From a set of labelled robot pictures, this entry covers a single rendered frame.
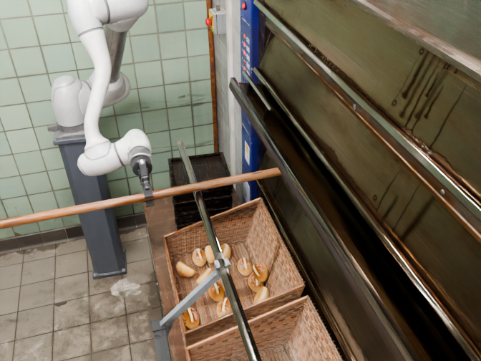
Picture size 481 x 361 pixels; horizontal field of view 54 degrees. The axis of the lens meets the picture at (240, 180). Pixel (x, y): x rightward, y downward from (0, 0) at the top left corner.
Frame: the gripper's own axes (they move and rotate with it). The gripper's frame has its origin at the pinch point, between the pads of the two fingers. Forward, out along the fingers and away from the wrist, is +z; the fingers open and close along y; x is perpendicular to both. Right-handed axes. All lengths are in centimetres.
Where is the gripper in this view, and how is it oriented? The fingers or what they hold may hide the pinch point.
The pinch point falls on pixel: (148, 195)
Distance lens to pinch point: 170.2
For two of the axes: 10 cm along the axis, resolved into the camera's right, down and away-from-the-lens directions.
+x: -9.6, 1.8, -2.2
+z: 2.8, 5.8, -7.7
